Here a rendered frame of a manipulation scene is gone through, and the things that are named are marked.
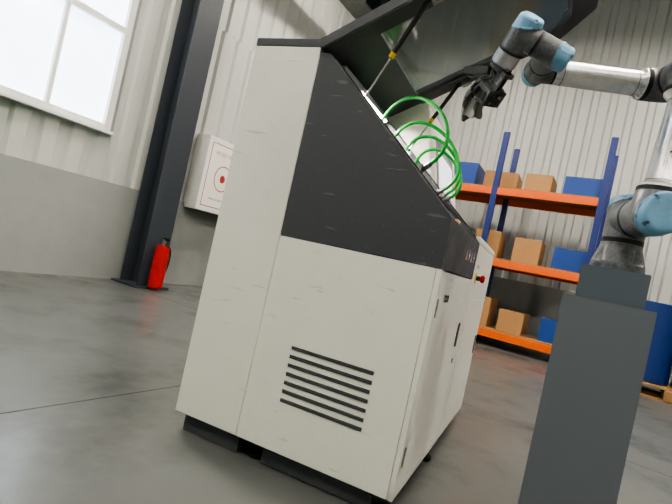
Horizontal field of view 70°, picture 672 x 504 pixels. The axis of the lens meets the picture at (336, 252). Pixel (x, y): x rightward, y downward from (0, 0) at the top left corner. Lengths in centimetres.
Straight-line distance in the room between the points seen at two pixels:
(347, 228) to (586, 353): 81
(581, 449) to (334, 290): 86
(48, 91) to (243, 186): 357
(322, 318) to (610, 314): 86
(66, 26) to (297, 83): 374
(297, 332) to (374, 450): 45
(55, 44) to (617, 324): 489
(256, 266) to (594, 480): 122
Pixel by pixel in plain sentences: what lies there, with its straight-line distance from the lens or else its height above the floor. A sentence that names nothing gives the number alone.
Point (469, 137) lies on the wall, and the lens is 898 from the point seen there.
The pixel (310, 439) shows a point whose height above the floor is 16.
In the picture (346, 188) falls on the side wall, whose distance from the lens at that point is 161.
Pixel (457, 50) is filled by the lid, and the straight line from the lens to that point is 216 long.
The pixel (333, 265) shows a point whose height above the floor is 73.
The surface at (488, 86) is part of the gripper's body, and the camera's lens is 163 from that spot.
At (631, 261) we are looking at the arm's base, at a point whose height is 93.
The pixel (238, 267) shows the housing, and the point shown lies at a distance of 177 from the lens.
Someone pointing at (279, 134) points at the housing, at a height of 114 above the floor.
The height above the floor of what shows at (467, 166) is 249.
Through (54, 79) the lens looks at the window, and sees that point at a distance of 523.
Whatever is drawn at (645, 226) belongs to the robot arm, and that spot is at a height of 102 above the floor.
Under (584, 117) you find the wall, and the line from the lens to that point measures 874.
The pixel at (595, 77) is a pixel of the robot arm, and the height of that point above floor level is 146.
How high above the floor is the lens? 76
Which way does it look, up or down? level
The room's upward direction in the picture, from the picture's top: 12 degrees clockwise
